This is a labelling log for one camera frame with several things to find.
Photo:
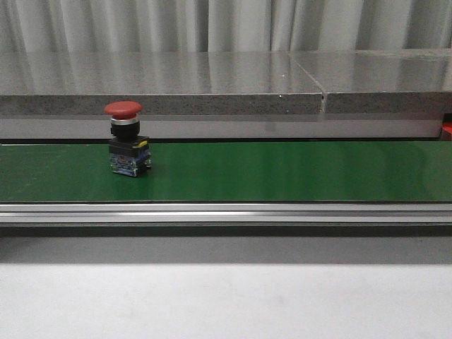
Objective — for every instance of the red mushroom push button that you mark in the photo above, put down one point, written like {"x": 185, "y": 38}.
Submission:
{"x": 129, "y": 152}

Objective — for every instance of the green conveyor belt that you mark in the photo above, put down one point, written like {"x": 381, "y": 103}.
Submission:
{"x": 300, "y": 171}

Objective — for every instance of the grey stone countertop left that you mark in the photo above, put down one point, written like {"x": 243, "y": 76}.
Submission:
{"x": 165, "y": 83}

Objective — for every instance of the grey stone countertop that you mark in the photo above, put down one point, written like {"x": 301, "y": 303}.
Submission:
{"x": 411, "y": 82}
{"x": 165, "y": 83}

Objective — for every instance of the grey stone countertop right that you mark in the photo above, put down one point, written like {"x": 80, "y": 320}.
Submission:
{"x": 411, "y": 82}

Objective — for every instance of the red plastic bin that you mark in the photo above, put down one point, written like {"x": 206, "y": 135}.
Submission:
{"x": 446, "y": 132}

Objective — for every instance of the grey curtain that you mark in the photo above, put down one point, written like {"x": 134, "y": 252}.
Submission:
{"x": 223, "y": 26}

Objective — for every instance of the aluminium conveyor frame rail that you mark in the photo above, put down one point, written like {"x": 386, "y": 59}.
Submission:
{"x": 14, "y": 214}

